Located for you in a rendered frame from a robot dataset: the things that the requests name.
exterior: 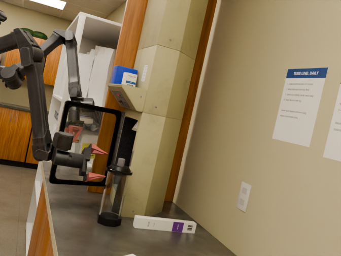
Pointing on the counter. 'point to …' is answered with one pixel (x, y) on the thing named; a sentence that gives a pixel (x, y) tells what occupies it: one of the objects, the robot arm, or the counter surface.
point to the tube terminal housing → (156, 127)
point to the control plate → (120, 98)
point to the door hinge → (118, 137)
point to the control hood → (130, 95)
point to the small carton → (129, 79)
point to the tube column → (173, 25)
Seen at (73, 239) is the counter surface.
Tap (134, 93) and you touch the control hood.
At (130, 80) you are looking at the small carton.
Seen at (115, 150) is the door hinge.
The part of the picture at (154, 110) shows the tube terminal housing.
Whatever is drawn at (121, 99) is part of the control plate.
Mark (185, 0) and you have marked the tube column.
